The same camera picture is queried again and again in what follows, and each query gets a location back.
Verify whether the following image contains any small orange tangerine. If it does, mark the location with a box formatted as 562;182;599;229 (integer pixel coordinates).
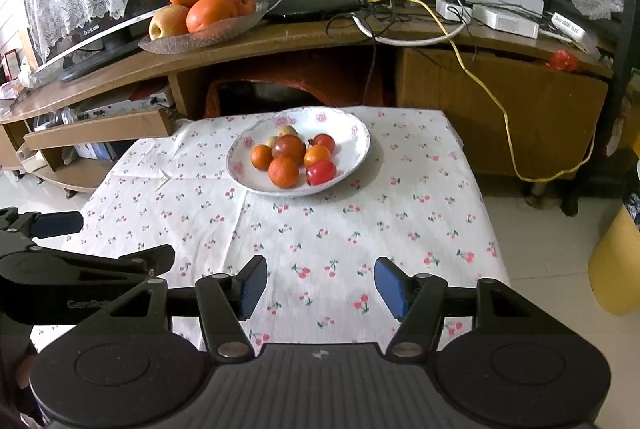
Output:
268;157;299;189

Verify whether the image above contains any small red tomato front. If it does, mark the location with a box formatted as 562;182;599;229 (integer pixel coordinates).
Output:
306;159;337;186

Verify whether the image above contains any small red tomato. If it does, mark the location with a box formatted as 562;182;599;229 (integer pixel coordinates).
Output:
309;133;335;152
306;159;337;186

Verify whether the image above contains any large red tomato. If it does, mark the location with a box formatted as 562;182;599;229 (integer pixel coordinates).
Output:
271;134;306;166

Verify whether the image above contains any green kiwi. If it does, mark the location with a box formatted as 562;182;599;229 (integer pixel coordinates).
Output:
265;136;278;148
277;126;298;138

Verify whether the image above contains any small red tomato back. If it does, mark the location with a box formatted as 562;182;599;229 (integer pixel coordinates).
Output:
309;133;335;152

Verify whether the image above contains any cherry print white tablecloth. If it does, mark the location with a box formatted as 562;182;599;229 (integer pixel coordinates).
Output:
48;107;508;348

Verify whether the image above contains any white floral ceramic plate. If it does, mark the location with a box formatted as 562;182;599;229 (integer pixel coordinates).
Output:
227;106;371;197

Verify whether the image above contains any yellow bin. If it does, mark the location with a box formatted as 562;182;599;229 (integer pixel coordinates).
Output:
588;206;639;316

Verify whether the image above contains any glass fruit dish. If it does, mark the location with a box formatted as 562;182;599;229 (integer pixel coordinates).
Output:
139;6;269;55

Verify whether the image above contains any wooden tv cabinet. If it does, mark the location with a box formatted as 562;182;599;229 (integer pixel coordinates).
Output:
1;10;608;185

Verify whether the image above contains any yellow apple in dish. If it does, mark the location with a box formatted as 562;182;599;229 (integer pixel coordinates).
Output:
149;4;189;41

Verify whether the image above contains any red plastic bag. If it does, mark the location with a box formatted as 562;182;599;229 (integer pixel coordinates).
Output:
547;48;579;72

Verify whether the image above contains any white adapter box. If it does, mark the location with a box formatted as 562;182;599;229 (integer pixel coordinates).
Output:
436;0;473;25

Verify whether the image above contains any red apple in dish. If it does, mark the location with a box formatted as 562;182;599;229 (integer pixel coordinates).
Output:
217;0;258;17

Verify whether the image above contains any yellow cable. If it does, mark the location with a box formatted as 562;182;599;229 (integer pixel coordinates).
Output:
269;0;598;183

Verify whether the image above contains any white cable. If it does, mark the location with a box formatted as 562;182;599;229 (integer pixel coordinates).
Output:
351;5;471;49

